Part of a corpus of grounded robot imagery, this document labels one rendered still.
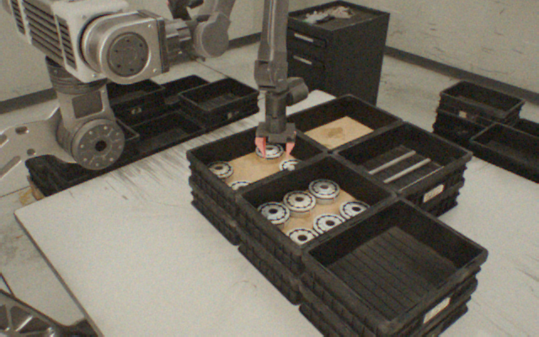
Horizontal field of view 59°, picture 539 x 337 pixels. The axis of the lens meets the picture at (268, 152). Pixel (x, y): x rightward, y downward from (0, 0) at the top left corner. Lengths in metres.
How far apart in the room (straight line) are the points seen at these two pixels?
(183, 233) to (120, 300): 0.32
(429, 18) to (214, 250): 3.84
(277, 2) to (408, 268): 0.79
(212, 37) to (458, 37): 3.96
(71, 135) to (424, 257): 1.02
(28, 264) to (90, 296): 1.28
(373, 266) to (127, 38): 0.87
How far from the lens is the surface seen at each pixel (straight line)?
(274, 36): 1.23
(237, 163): 1.75
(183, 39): 1.07
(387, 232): 1.51
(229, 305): 1.44
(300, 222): 1.49
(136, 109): 2.90
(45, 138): 1.40
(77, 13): 1.05
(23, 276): 2.73
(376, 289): 1.34
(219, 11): 1.12
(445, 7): 4.92
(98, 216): 1.80
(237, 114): 2.81
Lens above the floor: 1.79
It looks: 32 degrees down
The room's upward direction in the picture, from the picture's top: 1 degrees clockwise
